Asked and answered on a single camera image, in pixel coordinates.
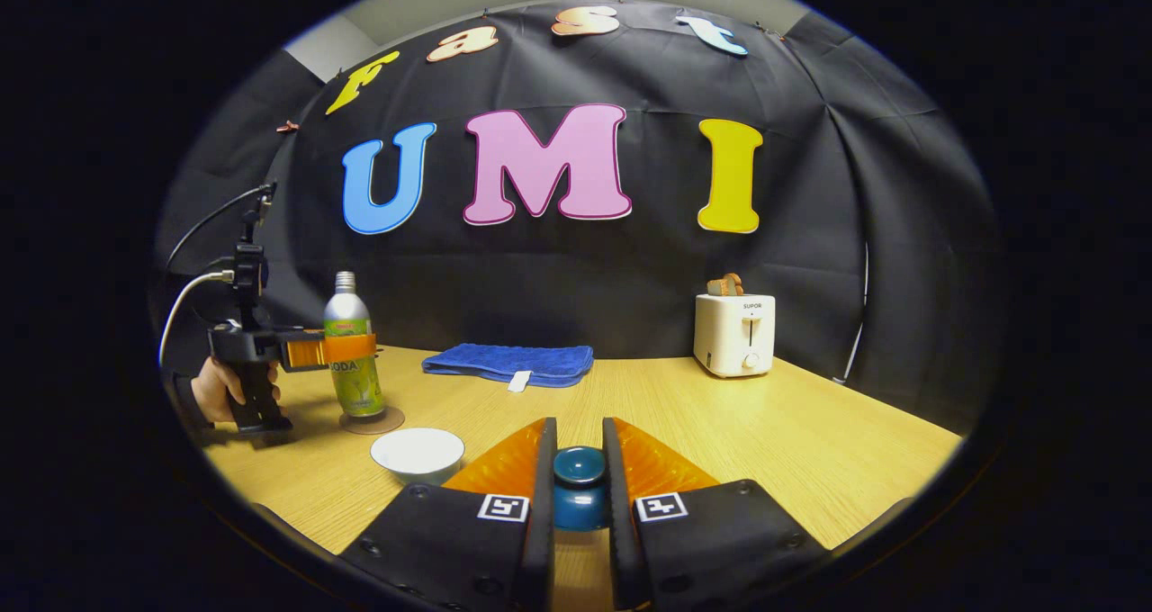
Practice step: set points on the red clip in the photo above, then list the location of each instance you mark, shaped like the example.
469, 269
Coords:
288, 127

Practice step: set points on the white toaster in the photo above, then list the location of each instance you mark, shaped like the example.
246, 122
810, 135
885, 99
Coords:
733, 337

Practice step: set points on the black backdrop cloth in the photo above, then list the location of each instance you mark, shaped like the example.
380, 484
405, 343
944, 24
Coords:
585, 279

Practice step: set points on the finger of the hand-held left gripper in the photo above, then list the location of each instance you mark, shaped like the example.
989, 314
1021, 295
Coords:
306, 353

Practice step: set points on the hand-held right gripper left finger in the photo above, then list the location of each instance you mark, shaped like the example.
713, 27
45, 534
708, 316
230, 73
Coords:
540, 522

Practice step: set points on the green label water bottle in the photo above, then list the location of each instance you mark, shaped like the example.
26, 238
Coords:
346, 315

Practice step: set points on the teal teacup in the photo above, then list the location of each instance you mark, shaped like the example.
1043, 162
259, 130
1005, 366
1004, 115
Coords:
417, 454

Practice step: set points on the round brown coaster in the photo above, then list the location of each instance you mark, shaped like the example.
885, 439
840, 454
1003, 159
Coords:
391, 421

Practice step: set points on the blue towel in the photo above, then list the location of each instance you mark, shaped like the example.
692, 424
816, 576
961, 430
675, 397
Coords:
504, 360

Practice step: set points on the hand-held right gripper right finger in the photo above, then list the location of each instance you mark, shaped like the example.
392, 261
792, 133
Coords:
619, 522

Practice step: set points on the teal teacup lid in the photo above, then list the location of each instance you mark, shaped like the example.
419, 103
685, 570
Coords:
579, 468

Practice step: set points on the bread slice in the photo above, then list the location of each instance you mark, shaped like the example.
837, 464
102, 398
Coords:
724, 285

